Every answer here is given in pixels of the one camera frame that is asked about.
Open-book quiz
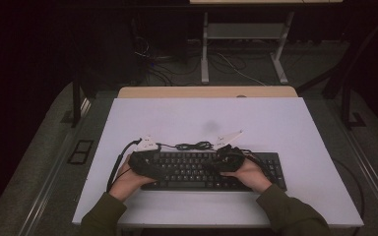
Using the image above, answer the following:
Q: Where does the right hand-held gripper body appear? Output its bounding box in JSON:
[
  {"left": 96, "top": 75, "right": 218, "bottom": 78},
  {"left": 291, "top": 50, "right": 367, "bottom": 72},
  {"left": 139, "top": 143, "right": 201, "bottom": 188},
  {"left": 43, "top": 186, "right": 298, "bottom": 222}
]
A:
[{"left": 210, "top": 130, "right": 246, "bottom": 174}]

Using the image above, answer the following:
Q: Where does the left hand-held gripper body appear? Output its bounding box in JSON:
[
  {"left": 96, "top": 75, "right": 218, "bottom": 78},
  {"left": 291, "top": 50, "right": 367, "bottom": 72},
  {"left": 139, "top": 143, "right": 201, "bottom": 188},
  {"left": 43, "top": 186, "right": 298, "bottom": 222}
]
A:
[{"left": 127, "top": 135, "right": 165, "bottom": 180}]

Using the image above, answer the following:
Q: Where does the black computer keyboard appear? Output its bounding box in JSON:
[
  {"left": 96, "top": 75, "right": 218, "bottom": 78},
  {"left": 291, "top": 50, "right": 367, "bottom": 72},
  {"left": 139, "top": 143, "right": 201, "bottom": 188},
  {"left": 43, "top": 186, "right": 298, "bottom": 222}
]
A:
[{"left": 140, "top": 149, "right": 288, "bottom": 193}]

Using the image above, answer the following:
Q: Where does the person's left hand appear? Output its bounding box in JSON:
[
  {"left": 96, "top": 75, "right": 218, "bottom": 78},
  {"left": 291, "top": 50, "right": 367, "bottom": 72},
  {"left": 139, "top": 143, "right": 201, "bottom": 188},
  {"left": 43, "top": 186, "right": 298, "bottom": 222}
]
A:
[{"left": 108, "top": 162, "right": 158, "bottom": 203}]

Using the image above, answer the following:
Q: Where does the person's right hand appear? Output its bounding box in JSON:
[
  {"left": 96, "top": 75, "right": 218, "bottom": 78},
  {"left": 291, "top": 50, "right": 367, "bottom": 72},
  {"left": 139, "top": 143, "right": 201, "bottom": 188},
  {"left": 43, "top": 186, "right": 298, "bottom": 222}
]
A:
[{"left": 220, "top": 158, "right": 273, "bottom": 195}]

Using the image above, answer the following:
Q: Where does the white table cover board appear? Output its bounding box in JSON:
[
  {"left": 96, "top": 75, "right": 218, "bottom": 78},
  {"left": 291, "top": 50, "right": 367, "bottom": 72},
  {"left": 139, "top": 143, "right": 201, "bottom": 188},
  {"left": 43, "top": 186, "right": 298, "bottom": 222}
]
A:
[{"left": 71, "top": 96, "right": 365, "bottom": 228}]

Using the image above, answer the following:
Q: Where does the black metal stand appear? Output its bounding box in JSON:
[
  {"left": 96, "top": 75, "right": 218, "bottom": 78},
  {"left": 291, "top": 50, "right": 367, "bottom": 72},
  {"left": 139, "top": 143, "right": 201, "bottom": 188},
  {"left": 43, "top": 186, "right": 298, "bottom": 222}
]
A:
[
  {"left": 321, "top": 14, "right": 378, "bottom": 131},
  {"left": 70, "top": 73, "right": 95, "bottom": 130}
]

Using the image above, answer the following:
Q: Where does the black keyboard cable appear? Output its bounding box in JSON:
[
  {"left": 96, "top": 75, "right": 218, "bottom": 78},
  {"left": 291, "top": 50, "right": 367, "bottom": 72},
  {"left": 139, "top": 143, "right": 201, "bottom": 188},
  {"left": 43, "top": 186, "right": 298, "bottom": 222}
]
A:
[{"left": 155, "top": 140, "right": 216, "bottom": 152}]

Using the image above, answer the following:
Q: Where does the black floor socket frame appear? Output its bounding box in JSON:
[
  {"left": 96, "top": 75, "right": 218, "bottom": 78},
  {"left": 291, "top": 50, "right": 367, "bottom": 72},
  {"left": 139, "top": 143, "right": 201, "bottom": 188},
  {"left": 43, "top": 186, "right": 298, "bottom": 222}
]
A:
[{"left": 66, "top": 139, "right": 95, "bottom": 166}]

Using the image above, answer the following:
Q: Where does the white floor cable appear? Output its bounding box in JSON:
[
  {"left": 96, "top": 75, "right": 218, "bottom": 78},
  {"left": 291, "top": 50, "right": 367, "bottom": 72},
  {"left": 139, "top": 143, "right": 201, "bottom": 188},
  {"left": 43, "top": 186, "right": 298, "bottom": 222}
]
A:
[{"left": 216, "top": 51, "right": 268, "bottom": 88}]

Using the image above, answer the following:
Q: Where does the black floor cables bundle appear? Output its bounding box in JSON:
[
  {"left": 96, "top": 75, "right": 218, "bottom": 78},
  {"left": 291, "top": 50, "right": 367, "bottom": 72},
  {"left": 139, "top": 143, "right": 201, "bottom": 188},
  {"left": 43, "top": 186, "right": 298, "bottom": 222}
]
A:
[{"left": 133, "top": 34, "right": 202, "bottom": 88}]

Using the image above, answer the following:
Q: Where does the aluminium floor rail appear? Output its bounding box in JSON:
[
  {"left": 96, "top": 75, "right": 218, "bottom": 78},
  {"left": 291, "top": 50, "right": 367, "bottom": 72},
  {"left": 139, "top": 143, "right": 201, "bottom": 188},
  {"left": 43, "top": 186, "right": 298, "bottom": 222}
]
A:
[
  {"left": 336, "top": 122, "right": 378, "bottom": 225},
  {"left": 18, "top": 129, "right": 78, "bottom": 236}
]

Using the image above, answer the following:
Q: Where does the white metal desk frame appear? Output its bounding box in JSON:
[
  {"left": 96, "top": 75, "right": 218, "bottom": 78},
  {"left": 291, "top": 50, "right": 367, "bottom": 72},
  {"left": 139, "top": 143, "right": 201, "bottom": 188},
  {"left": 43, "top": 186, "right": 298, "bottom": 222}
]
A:
[{"left": 200, "top": 11, "right": 295, "bottom": 86}]

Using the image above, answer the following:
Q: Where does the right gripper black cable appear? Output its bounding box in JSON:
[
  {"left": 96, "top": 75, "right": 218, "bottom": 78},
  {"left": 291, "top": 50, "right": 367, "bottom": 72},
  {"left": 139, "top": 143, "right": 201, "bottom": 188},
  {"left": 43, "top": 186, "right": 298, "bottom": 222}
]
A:
[{"left": 241, "top": 148, "right": 366, "bottom": 236}]

